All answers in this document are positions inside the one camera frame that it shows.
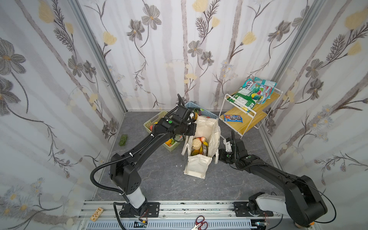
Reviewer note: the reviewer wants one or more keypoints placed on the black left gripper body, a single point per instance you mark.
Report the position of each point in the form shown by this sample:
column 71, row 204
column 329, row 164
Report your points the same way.
column 189, row 128

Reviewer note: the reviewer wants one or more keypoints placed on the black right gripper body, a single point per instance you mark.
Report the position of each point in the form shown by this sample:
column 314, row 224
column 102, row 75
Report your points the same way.
column 233, row 146

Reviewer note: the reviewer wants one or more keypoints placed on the beige toy garlic bulb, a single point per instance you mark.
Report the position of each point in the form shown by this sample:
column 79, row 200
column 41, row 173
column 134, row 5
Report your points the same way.
column 196, row 144

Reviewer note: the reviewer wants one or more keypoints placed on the floral canvas tote bag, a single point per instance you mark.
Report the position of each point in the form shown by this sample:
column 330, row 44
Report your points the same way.
column 197, row 166

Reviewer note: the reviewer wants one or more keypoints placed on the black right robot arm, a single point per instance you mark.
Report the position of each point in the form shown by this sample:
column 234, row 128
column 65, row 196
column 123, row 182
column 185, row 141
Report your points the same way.
column 300, row 200

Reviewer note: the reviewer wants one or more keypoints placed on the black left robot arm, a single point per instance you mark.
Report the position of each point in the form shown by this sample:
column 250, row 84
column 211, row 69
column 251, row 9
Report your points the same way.
column 124, row 168

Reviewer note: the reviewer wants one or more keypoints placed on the blue M&M candy bag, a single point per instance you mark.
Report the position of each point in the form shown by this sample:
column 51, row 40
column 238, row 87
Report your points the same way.
column 232, row 118

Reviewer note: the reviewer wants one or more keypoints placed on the blue plastic vegetable basket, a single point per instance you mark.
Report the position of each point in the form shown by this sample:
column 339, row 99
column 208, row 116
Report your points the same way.
column 201, row 111

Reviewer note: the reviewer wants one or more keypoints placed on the green plastic fruit basket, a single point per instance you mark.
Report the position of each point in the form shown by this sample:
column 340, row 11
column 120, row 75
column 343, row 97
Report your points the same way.
column 170, row 144

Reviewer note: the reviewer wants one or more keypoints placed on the green snack packet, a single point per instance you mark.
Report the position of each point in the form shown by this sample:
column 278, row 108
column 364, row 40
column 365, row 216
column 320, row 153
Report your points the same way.
column 245, row 98

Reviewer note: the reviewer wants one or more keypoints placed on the small green toy on floor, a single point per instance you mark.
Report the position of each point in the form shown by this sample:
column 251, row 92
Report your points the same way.
column 123, row 140

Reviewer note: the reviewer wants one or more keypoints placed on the teal snack packet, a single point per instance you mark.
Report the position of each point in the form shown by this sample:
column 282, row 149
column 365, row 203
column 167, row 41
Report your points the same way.
column 259, row 89

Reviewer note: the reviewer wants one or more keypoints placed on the wooden tag block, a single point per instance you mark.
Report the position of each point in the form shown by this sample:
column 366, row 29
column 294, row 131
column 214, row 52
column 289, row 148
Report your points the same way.
column 96, row 214

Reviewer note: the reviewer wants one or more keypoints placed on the white wire wooden shelf rack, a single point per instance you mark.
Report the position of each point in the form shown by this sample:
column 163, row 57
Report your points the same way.
column 251, row 117

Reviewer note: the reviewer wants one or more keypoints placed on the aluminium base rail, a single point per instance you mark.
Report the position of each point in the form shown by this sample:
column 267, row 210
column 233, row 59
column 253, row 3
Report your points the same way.
column 181, row 215

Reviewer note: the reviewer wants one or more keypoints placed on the red handled scissors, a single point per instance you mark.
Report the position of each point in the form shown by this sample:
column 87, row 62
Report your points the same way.
column 200, row 223

